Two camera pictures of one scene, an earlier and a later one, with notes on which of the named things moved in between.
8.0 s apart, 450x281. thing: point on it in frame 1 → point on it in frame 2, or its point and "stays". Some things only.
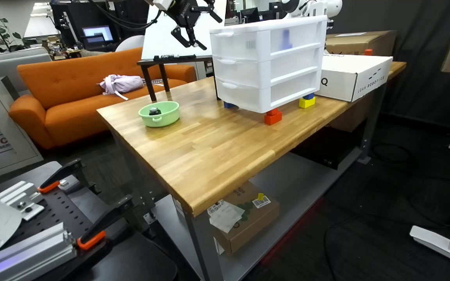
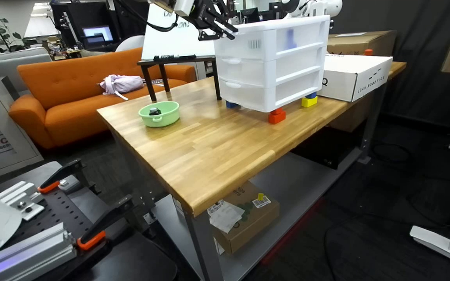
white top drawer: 242,43 stays
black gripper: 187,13 → 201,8
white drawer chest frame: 270,63 stays
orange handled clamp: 99,233 stays
